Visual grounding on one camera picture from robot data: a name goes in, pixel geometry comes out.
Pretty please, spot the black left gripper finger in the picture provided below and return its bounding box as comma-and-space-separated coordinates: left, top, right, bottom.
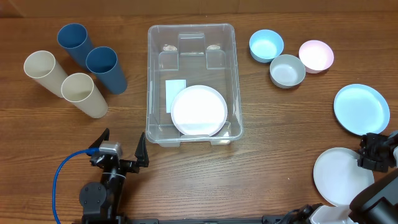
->
134, 132, 149, 167
89, 128, 110, 148

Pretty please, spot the grey white plate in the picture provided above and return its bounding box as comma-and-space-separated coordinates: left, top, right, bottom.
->
313, 147, 374, 206

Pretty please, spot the light blue plate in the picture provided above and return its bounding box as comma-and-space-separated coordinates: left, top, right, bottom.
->
333, 84, 390, 136

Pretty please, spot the white pink plate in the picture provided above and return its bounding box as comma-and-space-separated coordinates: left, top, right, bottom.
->
170, 85, 228, 137

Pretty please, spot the dark blue cup front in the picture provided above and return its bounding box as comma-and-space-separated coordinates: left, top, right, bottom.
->
86, 46, 127, 95

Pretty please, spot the dark blue cup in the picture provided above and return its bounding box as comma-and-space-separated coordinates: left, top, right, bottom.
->
57, 23, 94, 72
86, 46, 127, 95

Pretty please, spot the clear plastic storage bin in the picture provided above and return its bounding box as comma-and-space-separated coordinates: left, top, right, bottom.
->
146, 23, 243, 147

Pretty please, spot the pink bowl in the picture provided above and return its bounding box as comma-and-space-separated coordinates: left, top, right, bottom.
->
298, 40, 335, 73

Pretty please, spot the grey bowl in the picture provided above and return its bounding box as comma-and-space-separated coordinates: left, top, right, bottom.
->
269, 54, 306, 88

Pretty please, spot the light blue bowl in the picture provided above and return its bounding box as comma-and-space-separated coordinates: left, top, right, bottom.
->
249, 29, 284, 63

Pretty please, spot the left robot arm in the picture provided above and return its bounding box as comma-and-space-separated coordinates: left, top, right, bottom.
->
79, 128, 149, 224

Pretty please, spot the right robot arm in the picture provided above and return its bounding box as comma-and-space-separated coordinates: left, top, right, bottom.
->
280, 132, 397, 224

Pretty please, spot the beige cup front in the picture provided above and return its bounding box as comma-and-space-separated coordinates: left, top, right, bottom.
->
61, 73, 108, 118

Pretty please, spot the beige cup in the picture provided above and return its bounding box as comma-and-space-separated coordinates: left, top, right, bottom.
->
24, 50, 68, 98
61, 73, 108, 118

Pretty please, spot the beige cup left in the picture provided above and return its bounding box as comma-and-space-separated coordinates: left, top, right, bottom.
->
24, 50, 68, 98

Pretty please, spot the dark blue cup rear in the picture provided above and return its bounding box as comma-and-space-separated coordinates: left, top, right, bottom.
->
57, 23, 94, 72

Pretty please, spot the left blue cable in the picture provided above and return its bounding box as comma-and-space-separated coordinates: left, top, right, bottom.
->
52, 147, 101, 224

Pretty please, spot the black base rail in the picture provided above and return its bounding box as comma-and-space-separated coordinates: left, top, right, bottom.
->
127, 215, 290, 224

